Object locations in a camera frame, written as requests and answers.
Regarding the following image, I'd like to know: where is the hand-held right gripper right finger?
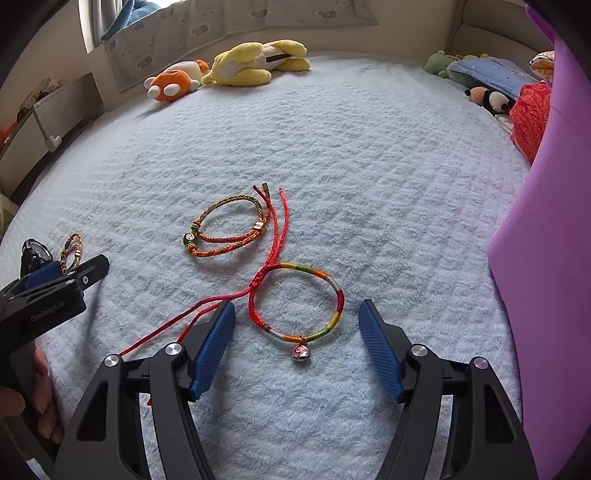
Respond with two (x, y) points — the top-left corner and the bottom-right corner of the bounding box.
(358, 299), (539, 480)

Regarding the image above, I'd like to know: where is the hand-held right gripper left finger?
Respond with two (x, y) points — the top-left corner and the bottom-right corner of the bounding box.
(53, 300), (237, 480)

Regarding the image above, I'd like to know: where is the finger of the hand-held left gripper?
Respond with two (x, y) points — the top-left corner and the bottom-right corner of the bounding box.
(58, 255), (110, 296)
(23, 261), (62, 291)

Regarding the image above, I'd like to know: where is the black wristwatch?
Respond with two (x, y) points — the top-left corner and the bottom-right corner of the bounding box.
(21, 237), (52, 274)

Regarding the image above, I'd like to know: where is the rainbow bracelet with red cord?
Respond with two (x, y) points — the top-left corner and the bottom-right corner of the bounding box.
(119, 186), (343, 408)

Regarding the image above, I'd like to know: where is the pink plastic bin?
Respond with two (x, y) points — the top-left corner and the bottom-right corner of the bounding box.
(487, 0), (591, 480)

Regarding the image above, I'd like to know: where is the person's left hand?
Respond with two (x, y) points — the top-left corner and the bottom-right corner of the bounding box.
(0, 345), (64, 445)

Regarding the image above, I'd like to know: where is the grey nightstand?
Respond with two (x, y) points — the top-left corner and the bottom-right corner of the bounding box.
(0, 74), (100, 195)

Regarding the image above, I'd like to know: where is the light blue quilted bedspread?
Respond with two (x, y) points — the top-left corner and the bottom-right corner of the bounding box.
(0, 53), (532, 480)

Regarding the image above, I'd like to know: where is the orange plush toy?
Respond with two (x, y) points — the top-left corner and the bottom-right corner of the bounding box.
(144, 59), (211, 102)

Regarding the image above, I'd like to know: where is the yellow plush toy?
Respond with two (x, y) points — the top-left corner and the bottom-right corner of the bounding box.
(201, 39), (311, 88)

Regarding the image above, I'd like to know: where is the blue cloth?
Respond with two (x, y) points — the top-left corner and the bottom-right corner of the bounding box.
(100, 0), (160, 41)

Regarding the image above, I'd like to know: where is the grey printed window mat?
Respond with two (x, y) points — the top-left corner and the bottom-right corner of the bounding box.
(102, 0), (379, 93)

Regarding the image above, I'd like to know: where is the red printed blanket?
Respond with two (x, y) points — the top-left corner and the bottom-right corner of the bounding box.
(509, 82), (554, 163)

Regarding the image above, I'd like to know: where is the panda plush toy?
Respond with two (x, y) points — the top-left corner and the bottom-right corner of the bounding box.
(464, 86), (517, 116)

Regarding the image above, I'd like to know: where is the green plush toy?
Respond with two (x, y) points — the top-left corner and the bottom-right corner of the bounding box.
(424, 52), (490, 78)

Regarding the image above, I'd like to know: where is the blue pillow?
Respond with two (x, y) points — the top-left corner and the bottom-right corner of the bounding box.
(447, 58), (539, 100)

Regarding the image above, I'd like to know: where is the grey padded headboard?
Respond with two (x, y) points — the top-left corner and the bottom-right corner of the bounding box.
(450, 21), (555, 61)

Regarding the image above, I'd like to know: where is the small braided gold bracelet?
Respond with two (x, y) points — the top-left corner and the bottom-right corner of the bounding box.
(60, 232), (84, 272)

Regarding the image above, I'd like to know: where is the braided orange gold bracelet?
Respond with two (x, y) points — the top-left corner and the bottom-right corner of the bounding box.
(184, 185), (273, 258)

